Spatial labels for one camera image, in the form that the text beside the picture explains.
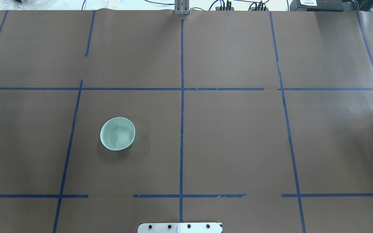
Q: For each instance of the light green ceramic bowl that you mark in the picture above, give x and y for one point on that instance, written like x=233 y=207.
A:
x=117 y=134

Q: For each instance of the black power strip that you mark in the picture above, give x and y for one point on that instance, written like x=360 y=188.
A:
x=224 y=8

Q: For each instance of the black device with label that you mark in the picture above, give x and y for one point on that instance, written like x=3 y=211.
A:
x=317 y=5

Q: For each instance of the aluminium frame post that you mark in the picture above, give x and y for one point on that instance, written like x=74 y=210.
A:
x=182 y=7

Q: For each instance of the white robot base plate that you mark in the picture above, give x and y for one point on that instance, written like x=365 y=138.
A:
x=191 y=227

